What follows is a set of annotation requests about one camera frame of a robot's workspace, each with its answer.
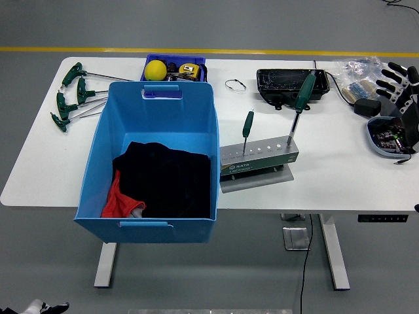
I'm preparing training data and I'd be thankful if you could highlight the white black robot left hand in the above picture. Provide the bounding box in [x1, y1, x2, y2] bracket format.
[20, 299, 70, 314]

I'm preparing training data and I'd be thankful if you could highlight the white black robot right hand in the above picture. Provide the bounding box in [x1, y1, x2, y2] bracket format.
[375, 61, 419, 154]

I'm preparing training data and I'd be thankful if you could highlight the large green T-handle hex key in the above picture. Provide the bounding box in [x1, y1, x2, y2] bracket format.
[287, 73, 318, 147]

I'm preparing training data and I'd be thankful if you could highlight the small green T-handle hex key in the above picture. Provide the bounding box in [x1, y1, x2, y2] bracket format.
[241, 109, 255, 154]

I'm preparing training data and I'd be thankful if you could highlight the grey green hex key stand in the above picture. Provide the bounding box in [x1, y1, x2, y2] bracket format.
[219, 135, 300, 194]

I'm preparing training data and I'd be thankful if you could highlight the pile of electronic components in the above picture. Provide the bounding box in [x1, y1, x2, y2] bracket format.
[373, 119, 415, 153]

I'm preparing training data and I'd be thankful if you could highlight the black power adapter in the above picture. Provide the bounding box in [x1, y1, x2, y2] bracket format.
[354, 97, 382, 118]

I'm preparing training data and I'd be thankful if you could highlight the grey blue bowl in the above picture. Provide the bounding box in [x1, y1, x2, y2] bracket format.
[366, 116, 418, 160]

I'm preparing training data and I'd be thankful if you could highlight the taped resistor strip bundle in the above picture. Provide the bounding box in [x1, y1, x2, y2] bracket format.
[342, 78, 377, 101]

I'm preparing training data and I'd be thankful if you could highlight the clear plastic parts bag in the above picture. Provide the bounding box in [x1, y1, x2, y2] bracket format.
[333, 56, 392, 105]

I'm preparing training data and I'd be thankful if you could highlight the white table leg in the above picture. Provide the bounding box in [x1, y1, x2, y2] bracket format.
[94, 241, 118, 288]
[319, 214, 351, 291]

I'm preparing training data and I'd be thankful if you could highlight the black table control panel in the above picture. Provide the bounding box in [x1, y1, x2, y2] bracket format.
[357, 214, 409, 223]

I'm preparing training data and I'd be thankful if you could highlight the black plastic case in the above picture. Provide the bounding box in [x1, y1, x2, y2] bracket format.
[256, 68, 331, 111]

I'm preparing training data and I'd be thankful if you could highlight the red cloth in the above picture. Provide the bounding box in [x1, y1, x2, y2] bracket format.
[101, 169, 147, 219]

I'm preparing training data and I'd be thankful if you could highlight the metal floor plate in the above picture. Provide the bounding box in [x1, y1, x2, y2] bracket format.
[282, 226, 311, 252]

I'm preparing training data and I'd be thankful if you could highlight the black cloth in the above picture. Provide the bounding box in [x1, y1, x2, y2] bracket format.
[112, 141, 212, 219]

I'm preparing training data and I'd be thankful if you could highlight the yellow tape measure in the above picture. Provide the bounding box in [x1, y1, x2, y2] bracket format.
[178, 63, 201, 82]

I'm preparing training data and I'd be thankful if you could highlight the large blue plastic bin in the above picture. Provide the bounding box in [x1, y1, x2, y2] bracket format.
[73, 80, 221, 245]

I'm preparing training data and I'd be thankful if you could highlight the small dark blue parts tray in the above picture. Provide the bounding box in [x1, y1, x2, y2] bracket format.
[139, 54, 209, 98]

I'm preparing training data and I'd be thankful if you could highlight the yellow ball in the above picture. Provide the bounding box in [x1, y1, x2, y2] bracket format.
[144, 60, 168, 82]

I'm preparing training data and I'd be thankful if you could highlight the black adapter cable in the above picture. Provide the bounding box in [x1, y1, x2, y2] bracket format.
[314, 60, 356, 106]

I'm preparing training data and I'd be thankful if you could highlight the black cable on floor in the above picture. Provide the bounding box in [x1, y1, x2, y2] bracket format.
[382, 0, 419, 16]

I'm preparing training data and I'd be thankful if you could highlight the thin wire loop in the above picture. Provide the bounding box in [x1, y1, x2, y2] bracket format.
[225, 79, 248, 93]

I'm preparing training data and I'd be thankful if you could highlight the green T-handle hex wrench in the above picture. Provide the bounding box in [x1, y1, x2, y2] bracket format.
[61, 61, 135, 88]
[50, 111, 103, 133]
[77, 77, 109, 105]
[56, 90, 108, 120]

